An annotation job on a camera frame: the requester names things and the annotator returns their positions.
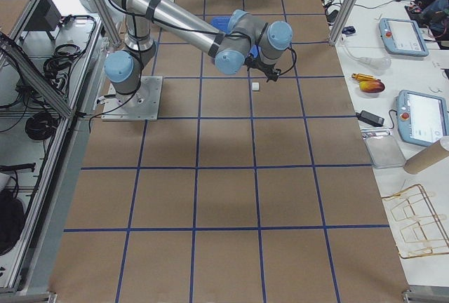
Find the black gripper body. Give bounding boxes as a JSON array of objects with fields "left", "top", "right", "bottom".
[{"left": 244, "top": 54, "right": 281, "bottom": 78}]

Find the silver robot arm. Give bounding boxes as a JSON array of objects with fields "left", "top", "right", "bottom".
[{"left": 111, "top": 0, "right": 293, "bottom": 81}]

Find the blue plastic tray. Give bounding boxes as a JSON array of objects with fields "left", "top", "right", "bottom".
[{"left": 210, "top": 16, "right": 259, "bottom": 58}]

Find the blue black small device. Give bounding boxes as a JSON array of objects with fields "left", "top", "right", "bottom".
[{"left": 342, "top": 26, "right": 356, "bottom": 35}]

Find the red yellow mango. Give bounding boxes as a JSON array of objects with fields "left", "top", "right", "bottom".
[{"left": 358, "top": 80, "right": 385, "bottom": 93}]

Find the black power adapter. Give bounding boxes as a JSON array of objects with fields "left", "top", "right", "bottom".
[{"left": 356, "top": 110, "right": 384, "bottom": 127}]

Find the white light bulb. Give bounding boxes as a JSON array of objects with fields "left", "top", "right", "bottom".
[{"left": 344, "top": 46, "right": 391, "bottom": 71}]

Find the far teach pendant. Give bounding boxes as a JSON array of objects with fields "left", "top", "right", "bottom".
[{"left": 378, "top": 18, "right": 429, "bottom": 58}]

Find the teach pendant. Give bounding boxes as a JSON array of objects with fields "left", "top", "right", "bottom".
[
  {"left": 396, "top": 90, "right": 448, "bottom": 147},
  {"left": 378, "top": 18, "right": 429, "bottom": 58}
]

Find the near teach pendant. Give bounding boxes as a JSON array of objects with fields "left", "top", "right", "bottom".
[{"left": 396, "top": 90, "right": 448, "bottom": 147}]

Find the cardboard tube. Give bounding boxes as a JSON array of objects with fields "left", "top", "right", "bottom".
[{"left": 403, "top": 136, "right": 448, "bottom": 174}]

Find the aluminium frame post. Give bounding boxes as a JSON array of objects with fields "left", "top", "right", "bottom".
[{"left": 328, "top": 0, "right": 356, "bottom": 46}]

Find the gold wire rack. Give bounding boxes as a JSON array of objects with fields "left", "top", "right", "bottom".
[{"left": 382, "top": 184, "right": 448, "bottom": 260}]

